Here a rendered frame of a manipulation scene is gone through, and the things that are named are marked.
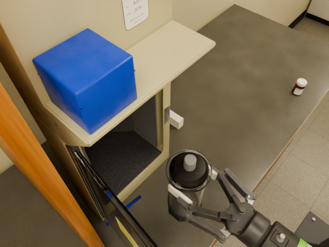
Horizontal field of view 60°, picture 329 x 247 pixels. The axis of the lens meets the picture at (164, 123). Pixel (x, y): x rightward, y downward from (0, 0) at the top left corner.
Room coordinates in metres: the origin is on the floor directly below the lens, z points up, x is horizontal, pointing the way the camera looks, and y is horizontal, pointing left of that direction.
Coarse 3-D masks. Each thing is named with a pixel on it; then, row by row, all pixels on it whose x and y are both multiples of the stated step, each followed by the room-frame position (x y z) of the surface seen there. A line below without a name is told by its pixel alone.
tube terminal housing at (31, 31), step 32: (0, 0) 0.31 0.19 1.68; (32, 0) 0.34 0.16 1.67; (64, 0) 0.37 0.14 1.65; (96, 0) 0.41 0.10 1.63; (160, 0) 0.51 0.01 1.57; (0, 32) 0.31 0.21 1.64; (32, 32) 0.32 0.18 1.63; (64, 32) 0.36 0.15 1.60; (96, 32) 0.40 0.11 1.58; (128, 32) 0.45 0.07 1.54; (32, 64) 0.31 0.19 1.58; (32, 96) 0.32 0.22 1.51; (160, 96) 0.55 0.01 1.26; (160, 128) 0.55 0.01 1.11; (64, 160) 0.34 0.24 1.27; (160, 160) 0.50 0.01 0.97; (128, 192) 0.39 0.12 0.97
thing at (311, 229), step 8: (312, 216) 0.64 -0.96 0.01; (304, 224) 0.58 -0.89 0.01; (312, 224) 0.58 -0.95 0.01; (320, 224) 0.58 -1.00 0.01; (328, 224) 0.58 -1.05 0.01; (296, 232) 0.53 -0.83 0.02; (304, 232) 0.53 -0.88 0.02; (312, 232) 0.53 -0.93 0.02; (320, 232) 0.53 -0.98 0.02; (328, 232) 0.53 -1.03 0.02; (304, 240) 0.49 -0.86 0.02; (312, 240) 0.49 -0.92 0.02; (320, 240) 0.49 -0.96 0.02; (328, 240) 0.45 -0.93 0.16
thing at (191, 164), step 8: (184, 152) 0.35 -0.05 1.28; (192, 152) 0.35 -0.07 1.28; (176, 160) 0.33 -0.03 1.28; (184, 160) 0.31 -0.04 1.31; (192, 160) 0.31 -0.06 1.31; (200, 160) 0.33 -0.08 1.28; (176, 168) 0.31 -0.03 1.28; (184, 168) 0.31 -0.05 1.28; (192, 168) 0.30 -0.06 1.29; (200, 168) 0.31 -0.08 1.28; (208, 168) 0.32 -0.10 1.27; (176, 176) 0.29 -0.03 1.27; (184, 176) 0.29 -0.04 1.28; (192, 176) 0.29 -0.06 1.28; (200, 176) 0.29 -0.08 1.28; (184, 184) 0.27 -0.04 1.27; (192, 184) 0.27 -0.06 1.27
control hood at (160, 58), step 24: (168, 24) 0.52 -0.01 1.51; (144, 48) 0.44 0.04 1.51; (168, 48) 0.44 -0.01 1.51; (192, 48) 0.44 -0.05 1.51; (144, 72) 0.38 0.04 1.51; (168, 72) 0.38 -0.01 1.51; (144, 96) 0.32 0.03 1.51; (72, 120) 0.27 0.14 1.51; (120, 120) 0.27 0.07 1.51; (72, 144) 0.27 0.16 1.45
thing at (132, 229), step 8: (80, 160) 0.27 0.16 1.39; (88, 168) 0.25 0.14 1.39; (88, 176) 0.26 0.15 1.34; (96, 176) 0.23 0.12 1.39; (96, 184) 0.23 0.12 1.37; (96, 192) 0.25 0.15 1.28; (104, 192) 0.20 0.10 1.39; (104, 200) 0.22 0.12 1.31; (112, 200) 0.19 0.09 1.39; (104, 208) 0.25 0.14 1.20; (112, 208) 0.20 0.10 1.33; (120, 208) 0.17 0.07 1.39; (112, 216) 0.21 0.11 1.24; (120, 216) 0.17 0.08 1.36; (128, 216) 0.16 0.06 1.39; (112, 224) 0.24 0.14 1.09; (128, 224) 0.15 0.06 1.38; (120, 232) 0.20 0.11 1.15; (128, 232) 0.16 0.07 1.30; (136, 232) 0.14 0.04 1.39; (128, 240) 0.17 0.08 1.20; (136, 240) 0.14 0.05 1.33; (144, 240) 0.12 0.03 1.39
